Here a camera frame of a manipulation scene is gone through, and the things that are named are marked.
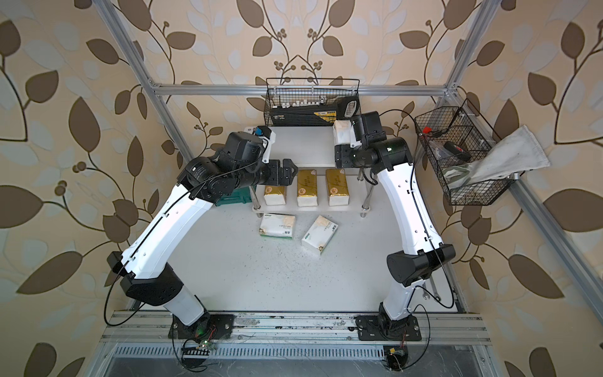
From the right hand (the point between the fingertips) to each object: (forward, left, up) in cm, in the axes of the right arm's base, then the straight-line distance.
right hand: (348, 156), depth 74 cm
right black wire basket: (+13, -41, -3) cm, 43 cm away
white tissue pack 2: (-10, +9, -33) cm, 35 cm away
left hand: (-9, +19, +5) cm, 21 cm away
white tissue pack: (-7, +25, -30) cm, 40 cm away
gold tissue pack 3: (+2, +1, -22) cm, 22 cm away
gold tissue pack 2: (+5, +14, -22) cm, 26 cm away
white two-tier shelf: (+7, +11, -3) cm, 13 cm away
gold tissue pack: (+3, +26, -22) cm, 34 cm away
